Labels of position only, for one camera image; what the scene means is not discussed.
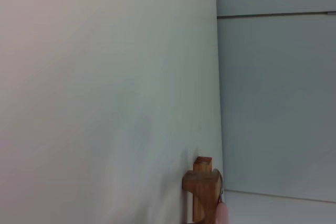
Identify plain brown wooden block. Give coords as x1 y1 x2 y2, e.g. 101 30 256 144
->
193 156 213 173

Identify notched brown wooden block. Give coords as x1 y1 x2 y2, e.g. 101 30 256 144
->
182 170 223 224

